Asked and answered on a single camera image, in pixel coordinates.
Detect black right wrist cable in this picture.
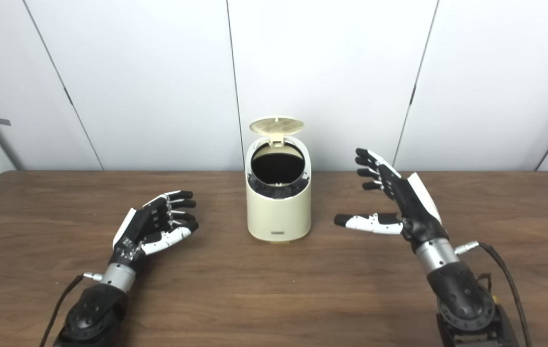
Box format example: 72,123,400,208
455,242,532,347

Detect cream-colored bin body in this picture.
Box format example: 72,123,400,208
245,136,312,243

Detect round cream bin lid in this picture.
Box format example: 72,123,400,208
249,116,304,146

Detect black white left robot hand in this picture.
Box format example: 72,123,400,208
109,190,199,273

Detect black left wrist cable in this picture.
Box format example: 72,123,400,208
39,272,104,347

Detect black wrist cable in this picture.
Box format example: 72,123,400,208
39,272,104,347
455,242,532,347

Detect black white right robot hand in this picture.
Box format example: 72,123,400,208
334,148,449,254

